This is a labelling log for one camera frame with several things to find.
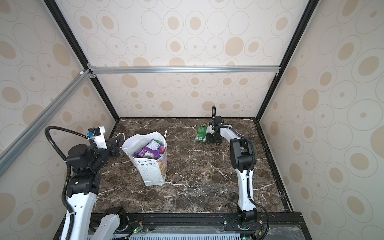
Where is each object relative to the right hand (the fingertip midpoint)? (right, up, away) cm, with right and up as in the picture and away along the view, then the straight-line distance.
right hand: (210, 140), depth 106 cm
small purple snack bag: (-35, -4, -28) cm, 45 cm away
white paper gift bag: (-32, -14, -32) cm, 47 cm away
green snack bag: (-7, +4, +2) cm, 8 cm away
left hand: (-43, +4, -39) cm, 58 cm away
